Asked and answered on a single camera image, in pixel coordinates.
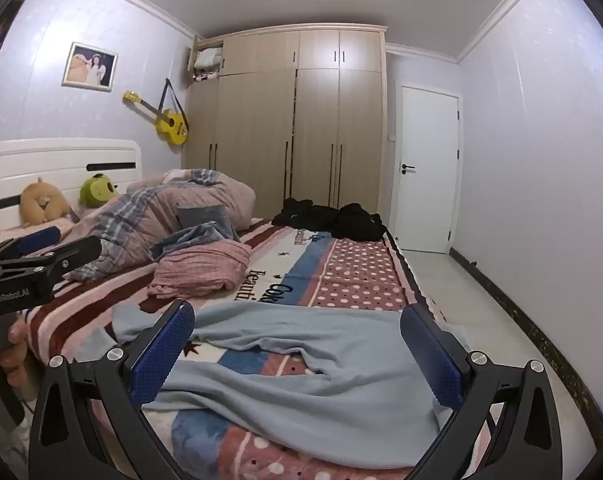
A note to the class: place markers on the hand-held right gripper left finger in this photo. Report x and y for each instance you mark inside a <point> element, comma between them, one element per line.
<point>167,355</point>

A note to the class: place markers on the framed wall photo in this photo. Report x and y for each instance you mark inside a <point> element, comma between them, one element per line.
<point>89,66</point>

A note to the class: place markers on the yellow plush toy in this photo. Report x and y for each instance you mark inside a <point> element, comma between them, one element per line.
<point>39,202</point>

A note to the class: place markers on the white bed headboard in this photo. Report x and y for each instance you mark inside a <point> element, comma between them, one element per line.
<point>56,160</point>

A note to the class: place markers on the person's left hand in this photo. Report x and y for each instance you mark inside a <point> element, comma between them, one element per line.
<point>12,357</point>

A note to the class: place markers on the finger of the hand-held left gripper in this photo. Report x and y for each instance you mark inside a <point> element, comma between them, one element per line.
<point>39,238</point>
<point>74,255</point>

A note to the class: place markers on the beige wooden wardrobe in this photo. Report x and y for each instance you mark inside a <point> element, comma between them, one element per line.
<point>291,125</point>

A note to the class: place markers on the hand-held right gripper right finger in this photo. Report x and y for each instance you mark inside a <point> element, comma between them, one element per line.
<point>431,360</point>

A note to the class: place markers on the pink plaid pillow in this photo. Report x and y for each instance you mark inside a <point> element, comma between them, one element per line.
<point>201,267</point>

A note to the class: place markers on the blue-grey plaid cloth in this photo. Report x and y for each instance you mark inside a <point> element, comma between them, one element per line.
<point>196,237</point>

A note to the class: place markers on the black clothes pile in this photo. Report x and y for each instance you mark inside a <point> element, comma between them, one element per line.
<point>301,212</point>
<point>359,222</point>

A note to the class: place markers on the pink and blue plaid quilt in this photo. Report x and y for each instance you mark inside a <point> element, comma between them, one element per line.
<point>136,210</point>

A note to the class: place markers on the white door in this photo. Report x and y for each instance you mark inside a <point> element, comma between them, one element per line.
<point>426,170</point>

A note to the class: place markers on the white folded bedding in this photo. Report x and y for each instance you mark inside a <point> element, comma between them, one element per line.
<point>207,57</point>

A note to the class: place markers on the printed dotted striped blanket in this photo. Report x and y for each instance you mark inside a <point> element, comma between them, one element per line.
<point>361,275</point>

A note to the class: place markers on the green plush toy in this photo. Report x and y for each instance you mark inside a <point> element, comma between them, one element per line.
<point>97,191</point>

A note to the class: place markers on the light blue sweatshirt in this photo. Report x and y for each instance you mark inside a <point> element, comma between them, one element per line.
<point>306,375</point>

